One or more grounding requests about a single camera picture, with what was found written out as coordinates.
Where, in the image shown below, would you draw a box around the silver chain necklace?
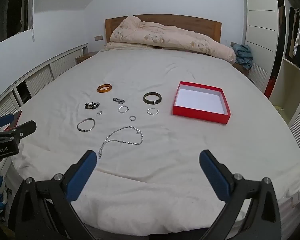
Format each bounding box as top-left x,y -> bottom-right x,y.
98,126 -> 144,159

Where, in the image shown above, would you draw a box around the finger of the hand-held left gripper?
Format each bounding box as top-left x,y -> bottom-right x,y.
0,120 -> 37,142
0,114 -> 15,131

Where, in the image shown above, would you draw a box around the wooden headboard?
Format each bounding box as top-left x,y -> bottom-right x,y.
105,14 -> 222,43

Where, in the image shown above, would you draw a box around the beige pillow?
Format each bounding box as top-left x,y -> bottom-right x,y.
100,42 -> 153,52

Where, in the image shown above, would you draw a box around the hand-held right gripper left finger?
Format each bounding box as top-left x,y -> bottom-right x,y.
7,150 -> 98,240

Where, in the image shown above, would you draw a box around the low white louvred cabinet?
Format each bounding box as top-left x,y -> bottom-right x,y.
0,42 -> 88,120

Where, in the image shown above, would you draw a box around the dark bangle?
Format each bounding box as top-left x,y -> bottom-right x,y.
143,92 -> 162,105

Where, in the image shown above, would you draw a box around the beige floral quilt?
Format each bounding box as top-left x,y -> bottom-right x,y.
109,15 -> 236,63

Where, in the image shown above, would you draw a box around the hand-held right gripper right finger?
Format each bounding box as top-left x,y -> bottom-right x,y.
199,149 -> 283,240

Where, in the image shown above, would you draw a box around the red box lid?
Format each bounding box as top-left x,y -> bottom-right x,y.
4,110 -> 22,132

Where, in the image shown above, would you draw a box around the open white wardrobe shelf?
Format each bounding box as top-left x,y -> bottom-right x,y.
269,0 -> 300,128

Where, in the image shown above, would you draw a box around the hanging clothes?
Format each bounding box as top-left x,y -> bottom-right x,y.
286,6 -> 300,75

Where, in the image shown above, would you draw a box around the amber bangle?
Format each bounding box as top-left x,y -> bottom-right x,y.
97,83 -> 113,94

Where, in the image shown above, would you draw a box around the wooden nightstand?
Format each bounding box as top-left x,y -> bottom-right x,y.
232,62 -> 250,77
76,51 -> 100,65

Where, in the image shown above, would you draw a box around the blue cloth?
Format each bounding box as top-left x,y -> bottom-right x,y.
232,44 -> 253,70

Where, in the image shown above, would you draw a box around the red cardboard box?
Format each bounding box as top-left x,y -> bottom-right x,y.
172,81 -> 231,125

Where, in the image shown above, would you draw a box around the tall white cabinet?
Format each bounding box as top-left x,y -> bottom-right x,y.
242,0 -> 283,98

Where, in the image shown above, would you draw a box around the thin silver bangle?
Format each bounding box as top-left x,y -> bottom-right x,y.
77,118 -> 96,132

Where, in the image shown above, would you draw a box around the dark window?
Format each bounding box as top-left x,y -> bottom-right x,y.
0,0 -> 35,48

